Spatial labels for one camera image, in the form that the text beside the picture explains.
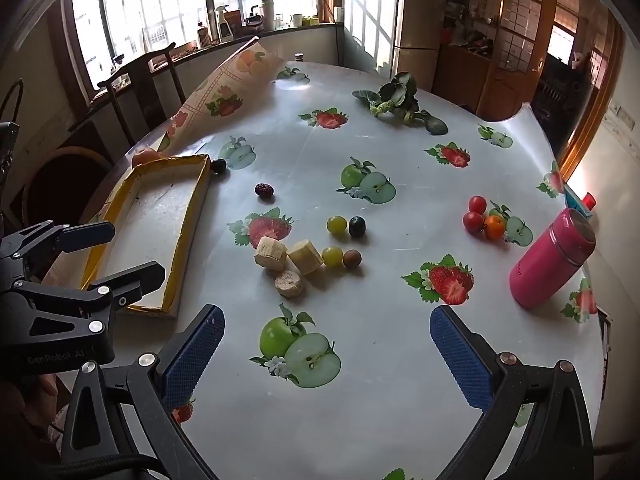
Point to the brown longan fruit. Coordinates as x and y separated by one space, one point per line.
351 259

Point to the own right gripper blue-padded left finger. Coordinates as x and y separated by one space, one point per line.
119 424

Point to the green leafy vegetable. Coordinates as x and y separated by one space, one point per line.
398 97

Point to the dark grape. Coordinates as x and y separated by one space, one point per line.
357 227

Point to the red cup at edge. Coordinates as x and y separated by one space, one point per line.
589 201

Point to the wooden cabinet with shelves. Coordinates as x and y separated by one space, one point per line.
492 53

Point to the peach behind tray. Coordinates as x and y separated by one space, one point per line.
144 156

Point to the dark wooden chair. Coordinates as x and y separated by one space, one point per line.
140 73

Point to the yellow-rimmed white cardboard tray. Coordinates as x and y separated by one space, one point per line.
154 212

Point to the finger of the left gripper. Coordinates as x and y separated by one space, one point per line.
48 235
117 290

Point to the fruit-print plastic tablecloth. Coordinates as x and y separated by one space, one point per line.
344 381

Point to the green grape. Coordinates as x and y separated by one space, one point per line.
332 256
336 225

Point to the white thermos on sill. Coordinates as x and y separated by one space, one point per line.
268 15

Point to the white spray bottle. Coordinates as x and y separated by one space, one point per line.
225 33

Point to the dark plum beside tray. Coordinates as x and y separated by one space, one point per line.
218 166

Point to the pink thermos bottle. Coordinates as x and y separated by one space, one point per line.
552 259

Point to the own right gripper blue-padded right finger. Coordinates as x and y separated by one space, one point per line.
557 440

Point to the dark red jujube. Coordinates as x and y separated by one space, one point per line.
264 191

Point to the cherry tomato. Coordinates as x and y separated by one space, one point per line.
473 222
477 204

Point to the small orange mandarin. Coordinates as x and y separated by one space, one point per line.
494 227

